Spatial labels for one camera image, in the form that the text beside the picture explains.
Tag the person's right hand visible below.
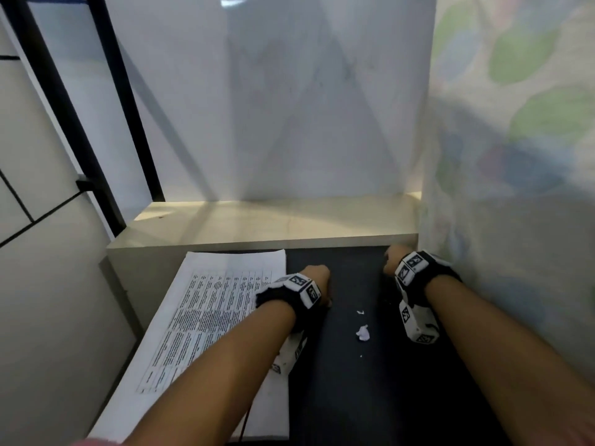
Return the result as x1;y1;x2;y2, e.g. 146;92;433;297
382;245;415;277

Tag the person's left hand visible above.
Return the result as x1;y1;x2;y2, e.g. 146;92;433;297
299;264;333;308

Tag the stack of printed papers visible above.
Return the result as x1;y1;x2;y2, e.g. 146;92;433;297
87;248;291;443

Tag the person's left forearm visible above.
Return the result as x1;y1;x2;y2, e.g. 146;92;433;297
120;299;298;446

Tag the person's right forearm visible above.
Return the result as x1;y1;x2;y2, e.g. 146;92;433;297
425;273;595;446

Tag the white marker cube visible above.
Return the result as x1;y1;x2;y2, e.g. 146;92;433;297
399;299;440;345

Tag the cream wooden ledge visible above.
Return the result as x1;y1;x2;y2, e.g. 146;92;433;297
105;191;421;330

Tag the black table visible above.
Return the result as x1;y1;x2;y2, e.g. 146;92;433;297
232;245;512;446

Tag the spotted pastel curtain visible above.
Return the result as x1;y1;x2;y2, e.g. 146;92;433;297
418;0;595;391

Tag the black left wrist strap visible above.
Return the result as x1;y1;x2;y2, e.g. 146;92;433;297
254;273;324;333

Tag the black wrist strap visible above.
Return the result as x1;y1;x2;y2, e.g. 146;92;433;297
254;273;324;333
394;250;462;308

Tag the black right wrist strap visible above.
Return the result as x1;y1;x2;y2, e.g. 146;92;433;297
394;250;462;308

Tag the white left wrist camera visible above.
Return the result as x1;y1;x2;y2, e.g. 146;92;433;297
271;334;307;376

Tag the black left camera cable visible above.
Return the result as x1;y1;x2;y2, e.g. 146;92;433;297
240;403;254;442

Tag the plain black metal post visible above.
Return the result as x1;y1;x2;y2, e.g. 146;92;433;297
86;0;166;203

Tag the black post with bracket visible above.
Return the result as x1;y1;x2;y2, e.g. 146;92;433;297
0;0;127;237

